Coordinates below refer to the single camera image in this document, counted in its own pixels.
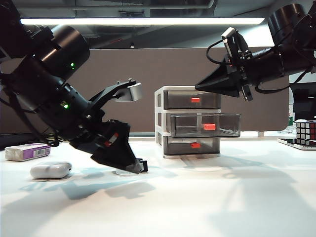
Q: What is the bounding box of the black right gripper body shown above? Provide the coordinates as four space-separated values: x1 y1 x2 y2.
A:
225 54 254 102

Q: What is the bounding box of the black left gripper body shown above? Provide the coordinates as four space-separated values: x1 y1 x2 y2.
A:
69 119 131 160

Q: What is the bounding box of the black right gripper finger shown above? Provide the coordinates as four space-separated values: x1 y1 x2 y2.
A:
195 78 242 98
195 62 234 87

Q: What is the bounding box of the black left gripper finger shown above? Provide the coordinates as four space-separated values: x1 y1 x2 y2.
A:
90 142 137 173
125 159 141 174

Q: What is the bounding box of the smoky grey drawer red handle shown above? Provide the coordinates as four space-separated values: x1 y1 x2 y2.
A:
170 113 241 138
162 136 221 156
163 89 222 110

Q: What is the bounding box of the brown desk partition panel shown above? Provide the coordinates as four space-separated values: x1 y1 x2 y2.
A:
0 47 290 135

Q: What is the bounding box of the white earbuds charging case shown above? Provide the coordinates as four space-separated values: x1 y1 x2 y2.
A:
30 161 73 180

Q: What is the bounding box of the clear bottle green label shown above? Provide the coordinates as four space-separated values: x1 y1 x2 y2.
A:
287 103 296 129

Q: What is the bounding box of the black computer monitor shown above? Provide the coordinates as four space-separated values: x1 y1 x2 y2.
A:
290 83 316 122

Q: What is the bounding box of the purple white tissue pack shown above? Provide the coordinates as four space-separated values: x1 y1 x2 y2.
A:
4 143 51 162

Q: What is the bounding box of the black Rubik's cube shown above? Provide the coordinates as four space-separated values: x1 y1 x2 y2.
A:
294 119 316 144

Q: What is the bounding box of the white flat tablet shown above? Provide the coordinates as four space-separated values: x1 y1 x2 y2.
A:
277 138 316 151

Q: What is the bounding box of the long ceiling light strip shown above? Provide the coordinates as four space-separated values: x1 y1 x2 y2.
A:
19 17 266 26

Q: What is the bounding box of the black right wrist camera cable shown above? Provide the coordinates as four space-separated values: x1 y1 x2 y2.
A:
205 40 229 65

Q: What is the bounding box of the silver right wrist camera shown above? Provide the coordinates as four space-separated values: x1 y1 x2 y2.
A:
221 27 238 59

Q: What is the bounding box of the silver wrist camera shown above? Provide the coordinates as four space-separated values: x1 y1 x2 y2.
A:
114 82 144 103
221 27 238 59

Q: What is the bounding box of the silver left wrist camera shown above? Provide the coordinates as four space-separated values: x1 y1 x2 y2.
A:
114 82 144 103

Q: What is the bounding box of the white plastic drawer cabinet frame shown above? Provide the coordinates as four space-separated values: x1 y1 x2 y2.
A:
154 85 222 159

